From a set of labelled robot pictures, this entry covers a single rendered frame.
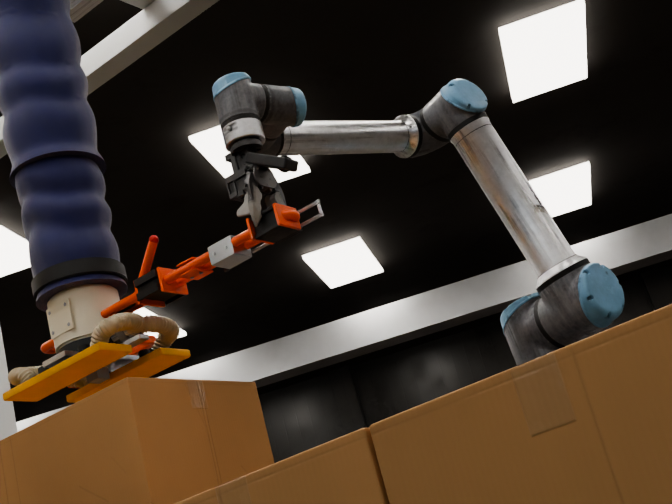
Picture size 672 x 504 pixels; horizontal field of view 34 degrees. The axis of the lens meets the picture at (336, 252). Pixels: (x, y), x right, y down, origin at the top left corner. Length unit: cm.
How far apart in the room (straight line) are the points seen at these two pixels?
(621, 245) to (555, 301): 896
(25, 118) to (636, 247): 944
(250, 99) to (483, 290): 932
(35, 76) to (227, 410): 98
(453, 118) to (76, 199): 97
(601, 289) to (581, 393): 173
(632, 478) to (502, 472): 13
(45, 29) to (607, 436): 218
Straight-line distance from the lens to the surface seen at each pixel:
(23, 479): 253
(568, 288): 275
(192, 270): 243
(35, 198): 274
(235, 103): 243
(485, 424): 108
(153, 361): 261
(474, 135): 284
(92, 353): 246
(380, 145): 284
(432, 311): 1167
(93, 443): 235
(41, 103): 282
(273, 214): 230
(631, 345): 102
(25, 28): 294
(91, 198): 273
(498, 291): 1163
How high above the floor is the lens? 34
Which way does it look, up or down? 19 degrees up
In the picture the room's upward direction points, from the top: 15 degrees counter-clockwise
